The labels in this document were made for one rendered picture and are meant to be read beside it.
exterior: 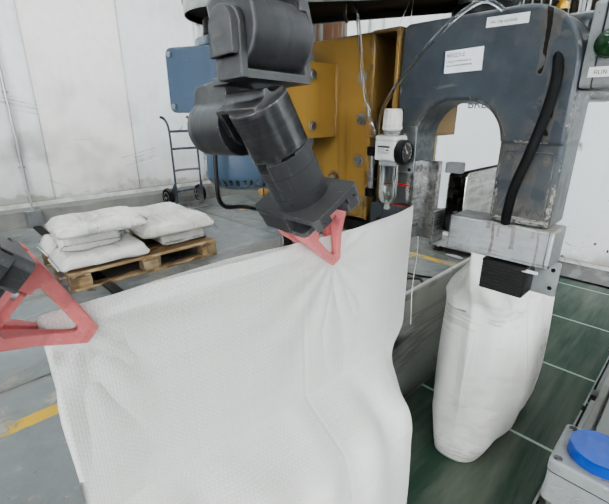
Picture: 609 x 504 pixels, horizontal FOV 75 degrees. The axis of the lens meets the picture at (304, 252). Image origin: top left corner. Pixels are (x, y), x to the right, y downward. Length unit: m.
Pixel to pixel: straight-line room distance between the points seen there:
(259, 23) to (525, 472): 1.14
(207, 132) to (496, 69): 0.39
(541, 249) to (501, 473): 0.72
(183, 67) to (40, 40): 4.86
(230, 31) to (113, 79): 5.33
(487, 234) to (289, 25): 0.41
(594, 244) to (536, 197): 2.85
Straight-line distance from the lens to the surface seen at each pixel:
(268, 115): 0.35
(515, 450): 1.28
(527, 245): 0.62
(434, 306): 1.32
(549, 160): 0.60
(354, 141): 0.75
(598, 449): 0.60
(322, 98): 0.75
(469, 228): 0.65
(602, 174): 3.37
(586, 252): 3.47
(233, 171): 0.71
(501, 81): 0.62
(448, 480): 1.15
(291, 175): 0.37
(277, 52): 0.37
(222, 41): 0.36
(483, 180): 0.82
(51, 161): 5.45
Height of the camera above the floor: 1.21
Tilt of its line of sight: 19 degrees down
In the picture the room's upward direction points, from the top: straight up
